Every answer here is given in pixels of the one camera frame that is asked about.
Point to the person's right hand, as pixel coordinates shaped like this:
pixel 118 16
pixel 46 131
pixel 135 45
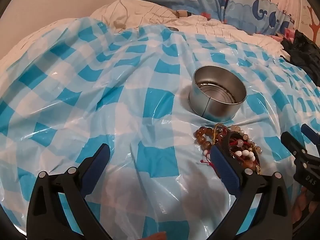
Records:
pixel 303 202

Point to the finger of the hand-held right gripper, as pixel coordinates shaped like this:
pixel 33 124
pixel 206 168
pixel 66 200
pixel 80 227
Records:
pixel 311 136
pixel 292 145

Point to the round metal tin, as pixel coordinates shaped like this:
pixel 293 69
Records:
pixel 215 110

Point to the white quilt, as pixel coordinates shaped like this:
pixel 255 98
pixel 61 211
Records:
pixel 150 12

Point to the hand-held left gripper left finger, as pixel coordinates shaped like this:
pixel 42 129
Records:
pixel 100 160

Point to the black crumpled cloth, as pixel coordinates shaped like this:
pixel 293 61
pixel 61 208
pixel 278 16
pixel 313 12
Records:
pixel 306 52

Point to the blue checkered plastic sheet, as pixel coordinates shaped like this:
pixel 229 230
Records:
pixel 87 92

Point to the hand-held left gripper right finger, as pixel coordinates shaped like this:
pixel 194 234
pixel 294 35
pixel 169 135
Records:
pixel 225 168

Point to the pink cloth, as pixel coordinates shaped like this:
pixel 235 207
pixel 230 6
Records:
pixel 290 33

